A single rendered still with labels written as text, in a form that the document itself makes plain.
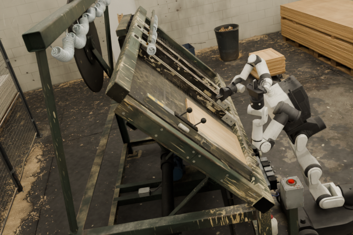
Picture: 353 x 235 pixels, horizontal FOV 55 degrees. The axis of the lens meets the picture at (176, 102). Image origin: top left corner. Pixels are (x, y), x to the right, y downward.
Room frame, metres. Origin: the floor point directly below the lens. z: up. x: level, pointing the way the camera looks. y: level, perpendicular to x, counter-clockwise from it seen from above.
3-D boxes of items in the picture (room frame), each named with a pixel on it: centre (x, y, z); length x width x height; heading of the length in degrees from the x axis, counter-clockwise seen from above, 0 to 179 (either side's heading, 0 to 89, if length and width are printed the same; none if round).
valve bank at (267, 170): (2.16, -0.59, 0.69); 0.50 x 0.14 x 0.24; 177
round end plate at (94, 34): (2.72, 0.58, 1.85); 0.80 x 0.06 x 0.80; 177
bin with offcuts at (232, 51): (6.75, -1.29, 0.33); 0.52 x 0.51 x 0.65; 6
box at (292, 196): (1.72, -0.63, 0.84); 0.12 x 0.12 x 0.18; 87
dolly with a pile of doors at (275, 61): (5.49, -1.62, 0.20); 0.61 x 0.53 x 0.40; 6
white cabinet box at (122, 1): (6.34, 0.68, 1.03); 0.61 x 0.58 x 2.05; 6
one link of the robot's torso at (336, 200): (2.18, -1.11, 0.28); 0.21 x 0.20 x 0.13; 87
